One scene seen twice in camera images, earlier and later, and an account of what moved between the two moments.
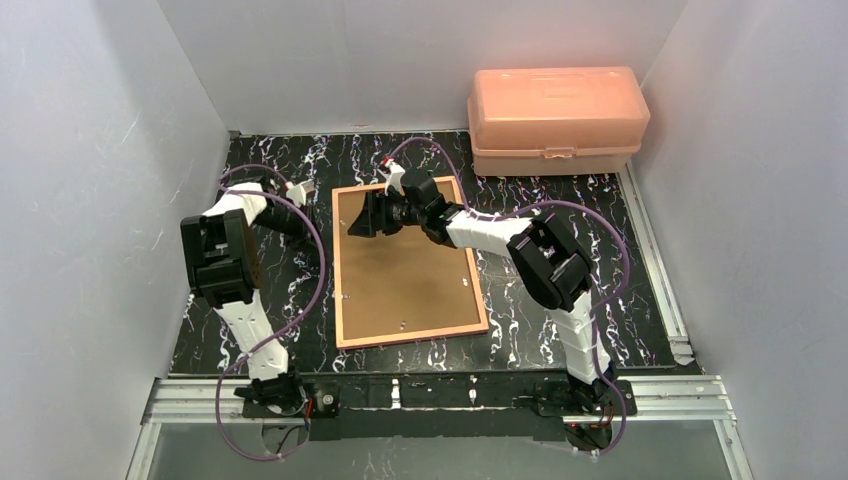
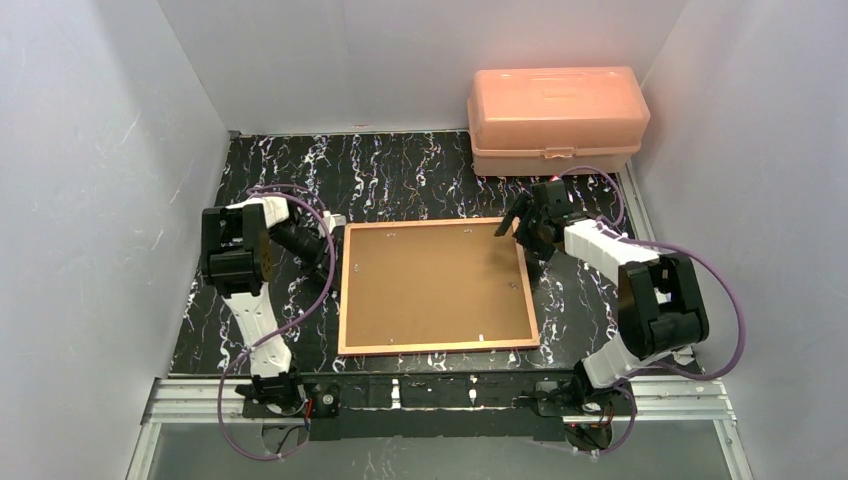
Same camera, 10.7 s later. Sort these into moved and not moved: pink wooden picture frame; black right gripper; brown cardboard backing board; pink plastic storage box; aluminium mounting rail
Moved: brown cardboard backing board; pink wooden picture frame; black right gripper
Not moved: pink plastic storage box; aluminium mounting rail
